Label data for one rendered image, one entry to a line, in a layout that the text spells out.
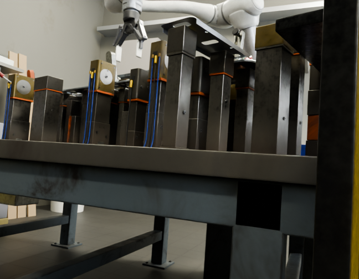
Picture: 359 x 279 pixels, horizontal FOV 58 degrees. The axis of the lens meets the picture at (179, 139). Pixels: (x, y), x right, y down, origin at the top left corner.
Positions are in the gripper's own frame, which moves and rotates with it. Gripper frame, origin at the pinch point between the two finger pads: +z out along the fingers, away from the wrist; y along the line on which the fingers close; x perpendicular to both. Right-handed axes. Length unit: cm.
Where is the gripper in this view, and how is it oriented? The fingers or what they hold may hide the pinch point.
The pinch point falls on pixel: (128, 56)
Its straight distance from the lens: 152.3
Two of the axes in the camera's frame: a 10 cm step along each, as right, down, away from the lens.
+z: -0.7, 10.0, -0.7
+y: 7.8, 0.1, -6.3
